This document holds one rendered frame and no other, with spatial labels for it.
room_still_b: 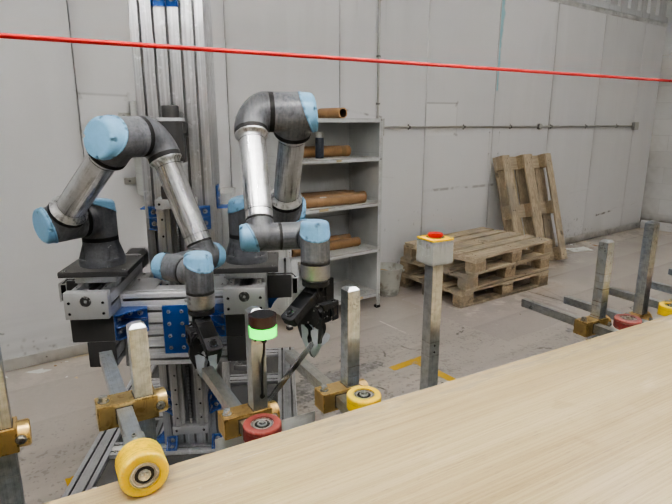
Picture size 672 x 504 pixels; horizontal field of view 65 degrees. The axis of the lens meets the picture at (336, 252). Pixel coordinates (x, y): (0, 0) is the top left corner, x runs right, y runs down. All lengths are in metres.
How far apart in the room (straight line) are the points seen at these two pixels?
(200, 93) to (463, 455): 1.47
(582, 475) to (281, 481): 0.54
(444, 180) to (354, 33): 1.72
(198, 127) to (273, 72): 2.29
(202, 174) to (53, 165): 1.82
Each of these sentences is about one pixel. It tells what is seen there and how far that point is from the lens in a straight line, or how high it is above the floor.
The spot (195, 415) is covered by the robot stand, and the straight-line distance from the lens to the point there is 2.27.
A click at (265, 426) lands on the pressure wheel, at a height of 0.90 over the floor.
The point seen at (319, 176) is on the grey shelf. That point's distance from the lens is 4.45.
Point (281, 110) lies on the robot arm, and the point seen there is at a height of 1.55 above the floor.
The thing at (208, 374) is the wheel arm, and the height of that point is 0.86.
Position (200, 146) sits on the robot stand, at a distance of 2.03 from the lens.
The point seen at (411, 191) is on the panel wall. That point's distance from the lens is 5.15.
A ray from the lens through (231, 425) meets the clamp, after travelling 1.27.
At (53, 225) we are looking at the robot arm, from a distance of 1.83.
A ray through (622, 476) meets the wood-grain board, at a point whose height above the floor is 0.90.
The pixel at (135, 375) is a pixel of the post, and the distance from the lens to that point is 1.16.
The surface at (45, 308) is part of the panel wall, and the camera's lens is 3.88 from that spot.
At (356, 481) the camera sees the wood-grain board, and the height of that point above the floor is 0.90.
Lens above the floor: 1.51
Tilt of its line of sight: 14 degrees down
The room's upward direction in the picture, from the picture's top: straight up
